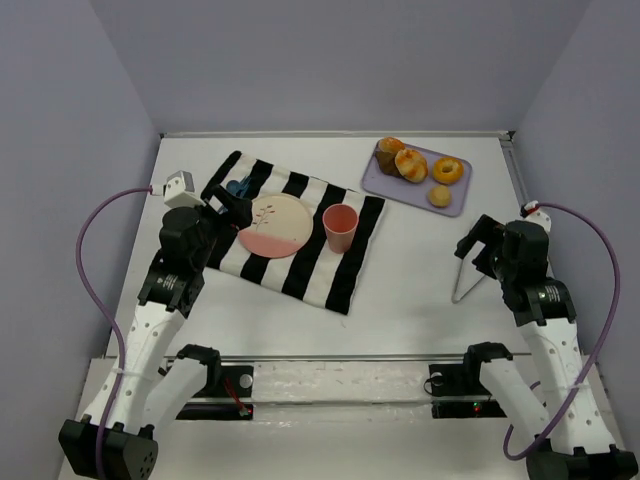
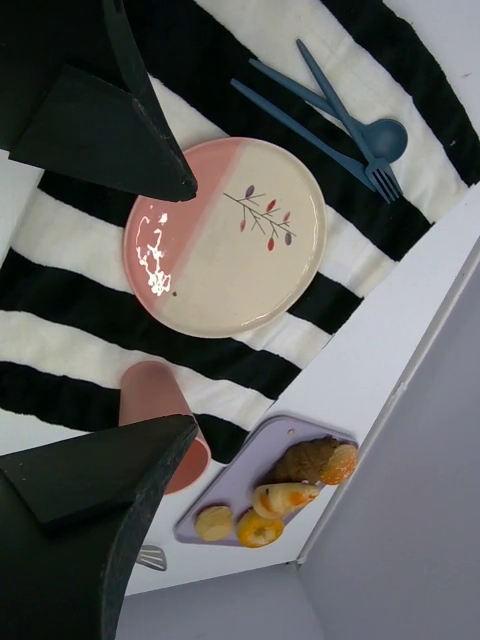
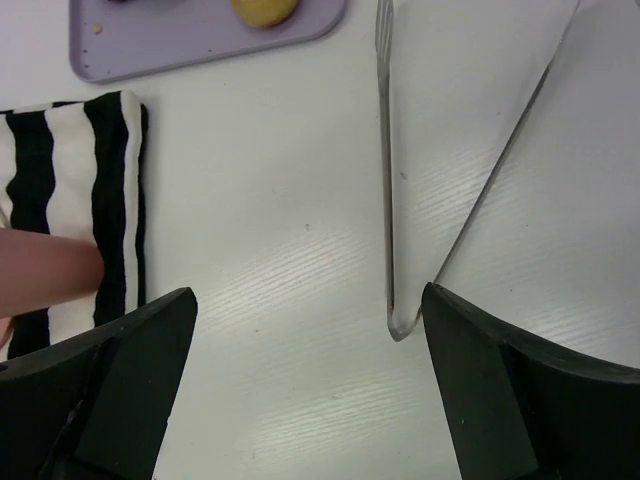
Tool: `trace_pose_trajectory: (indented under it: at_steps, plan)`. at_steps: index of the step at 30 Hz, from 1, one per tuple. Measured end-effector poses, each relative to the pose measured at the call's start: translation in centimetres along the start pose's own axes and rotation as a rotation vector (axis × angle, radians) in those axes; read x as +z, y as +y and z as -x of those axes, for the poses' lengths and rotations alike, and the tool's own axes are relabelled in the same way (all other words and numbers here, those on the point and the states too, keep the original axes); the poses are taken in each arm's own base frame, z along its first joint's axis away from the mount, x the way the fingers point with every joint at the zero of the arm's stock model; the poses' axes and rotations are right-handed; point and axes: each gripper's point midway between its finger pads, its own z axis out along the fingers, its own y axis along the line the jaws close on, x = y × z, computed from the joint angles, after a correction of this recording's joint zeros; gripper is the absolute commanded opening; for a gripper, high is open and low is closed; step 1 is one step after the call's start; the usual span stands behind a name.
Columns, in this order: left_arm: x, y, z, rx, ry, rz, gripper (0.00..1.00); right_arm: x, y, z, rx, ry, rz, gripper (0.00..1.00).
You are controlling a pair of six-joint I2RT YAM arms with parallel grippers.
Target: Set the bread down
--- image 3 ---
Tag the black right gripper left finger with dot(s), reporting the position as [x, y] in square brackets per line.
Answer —
[97, 406]

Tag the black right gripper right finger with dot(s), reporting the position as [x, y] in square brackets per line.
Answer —
[519, 406]

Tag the small yellow bread roll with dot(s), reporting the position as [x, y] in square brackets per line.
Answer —
[263, 13]

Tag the black white striped cloth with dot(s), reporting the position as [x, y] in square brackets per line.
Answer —
[74, 170]

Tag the lilac plastic tray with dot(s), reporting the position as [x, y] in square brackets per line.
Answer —
[116, 40]

